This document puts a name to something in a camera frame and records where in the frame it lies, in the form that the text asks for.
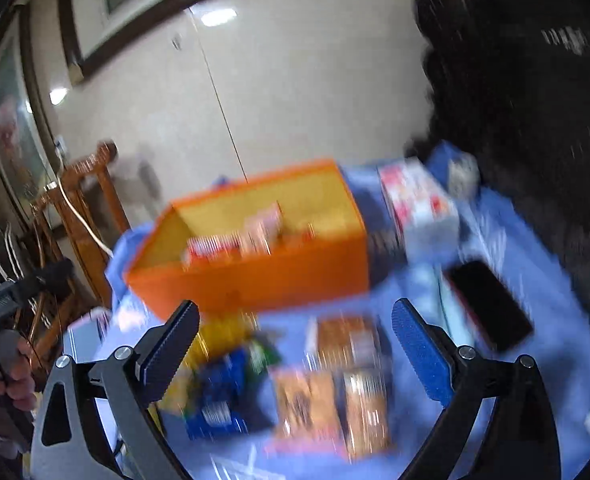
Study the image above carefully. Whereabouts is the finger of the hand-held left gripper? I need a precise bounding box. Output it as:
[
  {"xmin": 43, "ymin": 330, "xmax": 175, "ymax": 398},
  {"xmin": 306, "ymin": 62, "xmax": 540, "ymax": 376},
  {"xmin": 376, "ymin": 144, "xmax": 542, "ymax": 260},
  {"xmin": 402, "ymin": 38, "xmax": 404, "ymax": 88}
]
[{"xmin": 22, "ymin": 258, "xmax": 74, "ymax": 295}]

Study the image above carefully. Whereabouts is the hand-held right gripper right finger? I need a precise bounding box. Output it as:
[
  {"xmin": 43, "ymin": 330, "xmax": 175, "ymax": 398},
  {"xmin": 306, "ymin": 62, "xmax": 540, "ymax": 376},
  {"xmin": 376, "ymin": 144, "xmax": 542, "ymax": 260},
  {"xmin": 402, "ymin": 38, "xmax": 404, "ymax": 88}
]
[{"xmin": 390, "ymin": 298, "xmax": 562, "ymax": 480}]

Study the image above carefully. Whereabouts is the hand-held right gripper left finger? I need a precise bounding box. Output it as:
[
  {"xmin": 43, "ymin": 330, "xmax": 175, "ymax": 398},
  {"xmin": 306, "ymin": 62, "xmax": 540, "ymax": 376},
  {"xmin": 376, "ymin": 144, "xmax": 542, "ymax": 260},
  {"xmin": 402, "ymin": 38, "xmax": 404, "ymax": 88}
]
[{"xmin": 28, "ymin": 300, "xmax": 201, "ymax": 480}]

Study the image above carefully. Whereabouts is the yellow barcode jelly packet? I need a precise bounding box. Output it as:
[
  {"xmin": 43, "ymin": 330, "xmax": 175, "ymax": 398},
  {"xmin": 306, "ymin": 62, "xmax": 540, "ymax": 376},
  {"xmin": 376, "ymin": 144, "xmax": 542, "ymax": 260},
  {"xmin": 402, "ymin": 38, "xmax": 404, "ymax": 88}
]
[{"xmin": 182, "ymin": 312, "xmax": 256, "ymax": 376}]

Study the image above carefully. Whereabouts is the blue snack packet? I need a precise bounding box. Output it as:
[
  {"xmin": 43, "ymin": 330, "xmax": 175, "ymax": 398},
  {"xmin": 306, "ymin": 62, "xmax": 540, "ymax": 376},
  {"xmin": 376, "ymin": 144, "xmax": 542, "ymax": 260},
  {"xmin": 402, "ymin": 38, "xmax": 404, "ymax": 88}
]
[{"xmin": 185, "ymin": 350, "xmax": 276, "ymax": 438}]

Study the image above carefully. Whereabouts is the orange cookie packet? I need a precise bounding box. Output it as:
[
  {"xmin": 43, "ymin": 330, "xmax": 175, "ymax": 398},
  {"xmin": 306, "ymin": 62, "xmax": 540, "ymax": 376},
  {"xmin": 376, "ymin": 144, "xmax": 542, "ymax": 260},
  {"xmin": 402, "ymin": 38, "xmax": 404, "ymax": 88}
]
[{"xmin": 340, "ymin": 367, "xmax": 393, "ymax": 463}]

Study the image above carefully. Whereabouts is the brown pastry packet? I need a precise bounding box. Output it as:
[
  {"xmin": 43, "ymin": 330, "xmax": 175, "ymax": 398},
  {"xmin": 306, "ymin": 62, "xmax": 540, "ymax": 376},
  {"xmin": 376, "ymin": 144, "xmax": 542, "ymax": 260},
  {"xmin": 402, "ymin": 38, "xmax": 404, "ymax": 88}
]
[
  {"xmin": 267, "ymin": 367, "xmax": 343, "ymax": 453},
  {"xmin": 307, "ymin": 312, "xmax": 388, "ymax": 373}
]

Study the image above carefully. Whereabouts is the green snack packet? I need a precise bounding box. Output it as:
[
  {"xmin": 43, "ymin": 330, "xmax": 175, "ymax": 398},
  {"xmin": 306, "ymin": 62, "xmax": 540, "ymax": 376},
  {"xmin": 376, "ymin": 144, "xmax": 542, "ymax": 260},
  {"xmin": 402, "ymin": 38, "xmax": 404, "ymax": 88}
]
[{"xmin": 247, "ymin": 337, "xmax": 282, "ymax": 376}]

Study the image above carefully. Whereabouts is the red round cake packet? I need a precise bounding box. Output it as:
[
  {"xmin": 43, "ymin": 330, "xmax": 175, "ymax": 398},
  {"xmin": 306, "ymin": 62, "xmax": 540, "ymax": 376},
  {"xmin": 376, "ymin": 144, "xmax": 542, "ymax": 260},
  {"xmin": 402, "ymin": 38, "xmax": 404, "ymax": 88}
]
[{"xmin": 182, "ymin": 235, "xmax": 242, "ymax": 266}]

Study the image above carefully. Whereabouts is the orange cardboard box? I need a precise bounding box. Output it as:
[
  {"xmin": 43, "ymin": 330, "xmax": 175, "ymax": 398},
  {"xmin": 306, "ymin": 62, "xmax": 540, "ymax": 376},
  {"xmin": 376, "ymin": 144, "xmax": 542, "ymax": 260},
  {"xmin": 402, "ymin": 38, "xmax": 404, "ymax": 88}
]
[{"xmin": 125, "ymin": 159, "xmax": 371, "ymax": 318}]

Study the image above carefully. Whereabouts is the red round cracker packet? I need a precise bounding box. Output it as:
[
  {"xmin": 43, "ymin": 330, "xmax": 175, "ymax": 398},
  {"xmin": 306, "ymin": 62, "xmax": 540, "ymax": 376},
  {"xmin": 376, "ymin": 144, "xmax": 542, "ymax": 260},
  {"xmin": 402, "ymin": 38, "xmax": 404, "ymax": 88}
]
[{"xmin": 242, "ymin": 202, "xmax": 285, "ymax": 257}]

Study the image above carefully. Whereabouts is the person's left hand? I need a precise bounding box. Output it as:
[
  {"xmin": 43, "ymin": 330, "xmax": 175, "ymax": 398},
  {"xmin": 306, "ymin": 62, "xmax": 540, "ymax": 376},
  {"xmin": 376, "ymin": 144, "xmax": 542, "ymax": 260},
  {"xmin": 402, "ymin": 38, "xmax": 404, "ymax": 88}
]
[{"xmin": 0, "ymin": 337, "xmax": 39, "ymax": 412}]

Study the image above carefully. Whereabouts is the folded blue striped cloth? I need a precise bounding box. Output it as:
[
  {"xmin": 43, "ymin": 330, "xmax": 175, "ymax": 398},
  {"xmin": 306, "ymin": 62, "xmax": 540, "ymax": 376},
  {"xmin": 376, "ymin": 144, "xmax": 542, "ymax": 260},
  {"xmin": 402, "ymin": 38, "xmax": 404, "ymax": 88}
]
[{"xmin": 68, "ymin": 310, "xmax": 113, "ymax": 358}]

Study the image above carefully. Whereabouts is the carved wooden chair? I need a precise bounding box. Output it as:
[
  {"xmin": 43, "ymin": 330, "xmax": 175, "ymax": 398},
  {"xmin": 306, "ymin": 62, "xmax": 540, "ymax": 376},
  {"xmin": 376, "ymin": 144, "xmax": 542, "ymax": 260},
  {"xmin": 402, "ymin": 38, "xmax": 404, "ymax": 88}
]
[{"xmin": 29, "ymin": 141, "xmax": 132, "ymax": 361}]

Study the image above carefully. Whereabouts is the black phone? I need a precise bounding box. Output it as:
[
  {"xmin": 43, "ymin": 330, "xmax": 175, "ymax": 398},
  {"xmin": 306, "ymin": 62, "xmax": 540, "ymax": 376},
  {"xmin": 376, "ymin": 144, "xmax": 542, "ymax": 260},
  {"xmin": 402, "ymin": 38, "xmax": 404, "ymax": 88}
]
[{"xmin": 446, "ymin": 259, "xmax": 534, "ymax": 354}]

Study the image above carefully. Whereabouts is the blue printed tablecloth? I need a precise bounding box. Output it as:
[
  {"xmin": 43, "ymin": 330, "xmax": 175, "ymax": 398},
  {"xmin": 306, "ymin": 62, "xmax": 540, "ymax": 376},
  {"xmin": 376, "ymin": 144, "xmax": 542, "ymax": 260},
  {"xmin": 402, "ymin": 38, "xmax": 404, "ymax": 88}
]
[{"xmin": 65, "ymin": 140, "xmax": 590, "ymax": 480}]

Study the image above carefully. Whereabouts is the pink floral tissue box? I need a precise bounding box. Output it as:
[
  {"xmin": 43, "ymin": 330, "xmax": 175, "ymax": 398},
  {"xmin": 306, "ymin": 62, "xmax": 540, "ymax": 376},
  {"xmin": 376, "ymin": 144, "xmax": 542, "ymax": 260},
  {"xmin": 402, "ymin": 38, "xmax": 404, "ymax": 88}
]
[{"xmin": 379, "ymin": 159, "xmax": 460, "ymax": 262}]

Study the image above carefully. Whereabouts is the red flower framed painting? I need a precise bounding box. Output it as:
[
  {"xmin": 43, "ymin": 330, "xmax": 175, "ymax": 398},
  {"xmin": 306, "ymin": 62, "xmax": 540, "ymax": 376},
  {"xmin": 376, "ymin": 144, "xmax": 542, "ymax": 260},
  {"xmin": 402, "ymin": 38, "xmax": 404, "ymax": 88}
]
[{"xmin": 0, "ymin": 35, "xmax": 58, "ymax": 207}]

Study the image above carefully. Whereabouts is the white drink can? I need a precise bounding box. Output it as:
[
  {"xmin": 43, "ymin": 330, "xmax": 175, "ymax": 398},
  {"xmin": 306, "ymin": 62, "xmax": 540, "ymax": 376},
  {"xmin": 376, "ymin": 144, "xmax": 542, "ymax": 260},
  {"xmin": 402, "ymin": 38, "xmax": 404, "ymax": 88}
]
[{"xmin": 447, "ymin": 155, "xmax": 480, "ymax": 197}]

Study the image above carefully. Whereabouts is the dark carved wooden sofa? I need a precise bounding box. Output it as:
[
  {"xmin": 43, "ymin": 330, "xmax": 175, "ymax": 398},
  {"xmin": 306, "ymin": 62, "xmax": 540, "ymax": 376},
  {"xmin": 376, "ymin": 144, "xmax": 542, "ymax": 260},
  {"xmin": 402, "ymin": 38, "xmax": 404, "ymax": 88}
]
[{"xmin": 405, "ymin": 0, "xmax": 590, "ymax": 346}]

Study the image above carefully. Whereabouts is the white power cable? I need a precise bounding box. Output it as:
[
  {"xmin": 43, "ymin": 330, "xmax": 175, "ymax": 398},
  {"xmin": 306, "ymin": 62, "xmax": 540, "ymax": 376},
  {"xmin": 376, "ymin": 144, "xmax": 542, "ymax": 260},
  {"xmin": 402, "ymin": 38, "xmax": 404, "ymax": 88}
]
[{"xmin": 56, "ymin": 179, "xmax": 114, "ymax": 257}]

